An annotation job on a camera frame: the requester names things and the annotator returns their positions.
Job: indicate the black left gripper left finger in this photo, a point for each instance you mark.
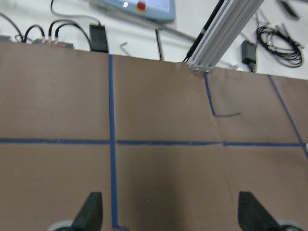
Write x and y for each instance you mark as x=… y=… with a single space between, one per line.
x=90 y=216

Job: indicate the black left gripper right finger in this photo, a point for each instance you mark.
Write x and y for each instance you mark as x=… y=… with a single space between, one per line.
x=252 y=216

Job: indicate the black power adapter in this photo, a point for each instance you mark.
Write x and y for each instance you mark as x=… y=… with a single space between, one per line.
x=98 y=39

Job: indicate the allen key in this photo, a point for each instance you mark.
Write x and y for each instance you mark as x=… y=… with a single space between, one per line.
x=123 y=48

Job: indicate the teach pendant tablet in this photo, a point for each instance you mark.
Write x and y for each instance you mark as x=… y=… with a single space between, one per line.
x=153 y=10

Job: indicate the aluminium frame post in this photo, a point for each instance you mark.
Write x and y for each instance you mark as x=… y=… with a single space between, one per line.
x=227 y=20

